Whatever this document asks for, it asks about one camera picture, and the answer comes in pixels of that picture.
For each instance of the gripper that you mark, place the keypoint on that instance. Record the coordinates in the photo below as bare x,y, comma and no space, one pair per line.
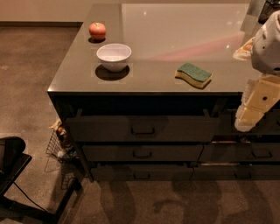
267,51

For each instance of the dark drawer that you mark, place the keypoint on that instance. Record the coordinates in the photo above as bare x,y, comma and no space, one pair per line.
241,152
268,125
237,172
142,128
130,153
141,172

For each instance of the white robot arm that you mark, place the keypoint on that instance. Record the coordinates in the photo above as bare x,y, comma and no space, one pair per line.
264,48

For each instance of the green yellow sponge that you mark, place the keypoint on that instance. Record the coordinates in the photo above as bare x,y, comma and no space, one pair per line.
194,75

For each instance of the dark object on counter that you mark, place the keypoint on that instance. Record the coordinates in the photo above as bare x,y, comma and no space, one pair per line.
268,9

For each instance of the dark counter cabinet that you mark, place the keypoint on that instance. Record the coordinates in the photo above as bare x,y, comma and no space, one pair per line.
162,38

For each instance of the white bowl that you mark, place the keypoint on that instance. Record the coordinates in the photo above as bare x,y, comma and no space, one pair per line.
114,56

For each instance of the red apple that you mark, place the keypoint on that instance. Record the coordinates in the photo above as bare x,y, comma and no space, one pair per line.
97,31

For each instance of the wire basket with items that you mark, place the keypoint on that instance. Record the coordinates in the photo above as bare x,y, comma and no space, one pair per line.
65,150

